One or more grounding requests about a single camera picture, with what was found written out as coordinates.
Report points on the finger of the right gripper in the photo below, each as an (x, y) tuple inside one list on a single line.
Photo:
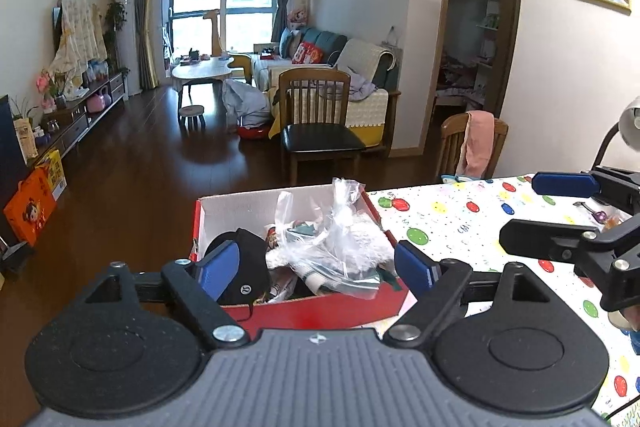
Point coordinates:
[(542, 240), (618, 188)]

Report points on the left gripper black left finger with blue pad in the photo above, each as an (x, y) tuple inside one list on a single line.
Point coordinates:
[(190, 291)]

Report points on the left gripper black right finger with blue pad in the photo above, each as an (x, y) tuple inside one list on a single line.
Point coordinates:
[(443, 290)]

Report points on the black cap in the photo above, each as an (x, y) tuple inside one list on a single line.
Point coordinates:
[(240, 266)]

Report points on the clear plastic bag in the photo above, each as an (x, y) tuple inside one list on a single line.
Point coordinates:
[(341, 196)]

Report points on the christmas pattern stocking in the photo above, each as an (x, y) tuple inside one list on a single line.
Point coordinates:
[(322, 282)]

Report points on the grey desk lamp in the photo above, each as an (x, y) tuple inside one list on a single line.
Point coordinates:
[(627, 127)]

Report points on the red white cardboard box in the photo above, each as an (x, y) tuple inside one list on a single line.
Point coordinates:
[(289, 304)]

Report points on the pink towel on chair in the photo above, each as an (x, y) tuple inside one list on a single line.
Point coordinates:
[(478, 143)]

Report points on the wooden chair near table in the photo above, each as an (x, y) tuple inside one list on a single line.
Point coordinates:
[(451, 139)]

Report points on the small wooden stool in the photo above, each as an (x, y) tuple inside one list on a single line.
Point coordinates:
[(191, 116)]

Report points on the orange gift box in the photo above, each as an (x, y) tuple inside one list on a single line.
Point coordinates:
[(30, 207)]

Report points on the yellow carton box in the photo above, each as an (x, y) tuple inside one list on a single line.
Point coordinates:
[(52, 167)]

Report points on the grey bag on floor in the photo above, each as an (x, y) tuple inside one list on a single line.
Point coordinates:
[(249, 106)]

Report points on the low tv cabinet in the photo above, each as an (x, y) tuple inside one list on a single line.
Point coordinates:
[(68, 126)]

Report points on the white kids table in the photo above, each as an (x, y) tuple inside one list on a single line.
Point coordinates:
[(202, 72)]

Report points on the sofa with cream cover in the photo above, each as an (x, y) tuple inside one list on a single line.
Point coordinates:
[(373, 70)]

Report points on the wooden chair black seat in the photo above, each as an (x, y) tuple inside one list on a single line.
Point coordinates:
[(313, 104)]

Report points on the pink flowers in vase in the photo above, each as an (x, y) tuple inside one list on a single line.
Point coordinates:
[(51, 89)]

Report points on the red cushion on sofa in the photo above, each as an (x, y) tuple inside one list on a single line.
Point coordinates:
[(307, 53)]

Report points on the white floor air conditioner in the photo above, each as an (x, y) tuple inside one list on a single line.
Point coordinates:
[(127, 46)]

